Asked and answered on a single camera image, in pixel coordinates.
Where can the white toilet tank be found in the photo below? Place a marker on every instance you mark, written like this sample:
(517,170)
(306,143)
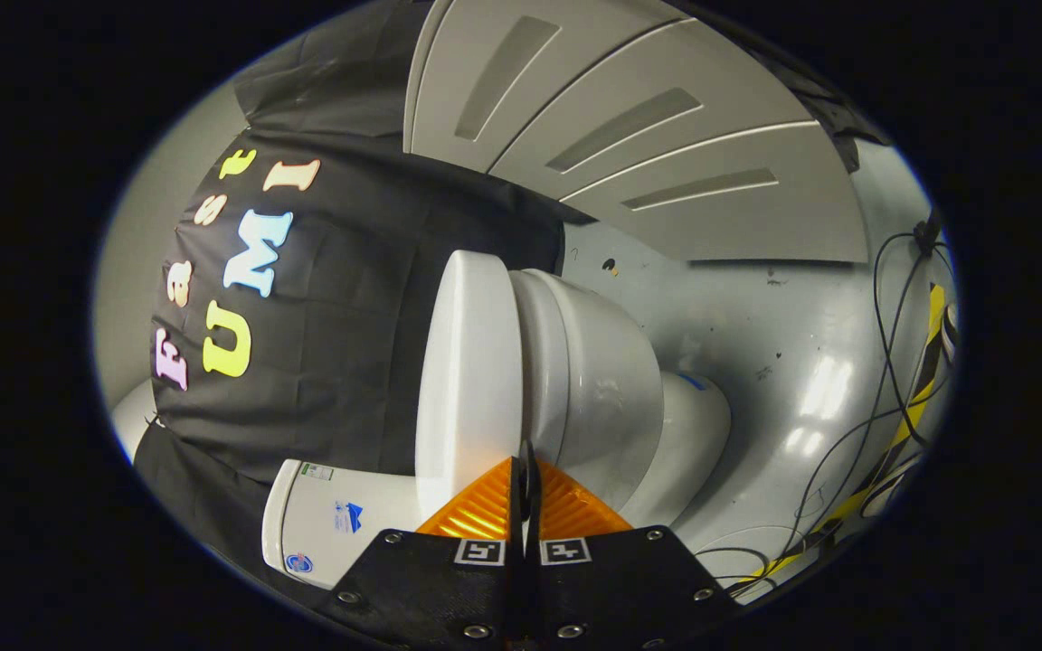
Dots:
(340,515)

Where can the yellow black striped tape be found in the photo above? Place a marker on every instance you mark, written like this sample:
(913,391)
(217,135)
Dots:
(914,407)

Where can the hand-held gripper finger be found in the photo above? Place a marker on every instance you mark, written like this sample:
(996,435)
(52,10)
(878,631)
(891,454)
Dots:
(533,506)
(518,542)

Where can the white toilet seat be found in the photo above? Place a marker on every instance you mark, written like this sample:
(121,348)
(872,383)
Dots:
(537,362)

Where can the black backdrop cloth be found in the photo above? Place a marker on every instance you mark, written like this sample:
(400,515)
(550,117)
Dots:
(349,380)

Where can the white cabinet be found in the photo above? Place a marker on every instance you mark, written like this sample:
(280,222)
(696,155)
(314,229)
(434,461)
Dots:
(666,136)

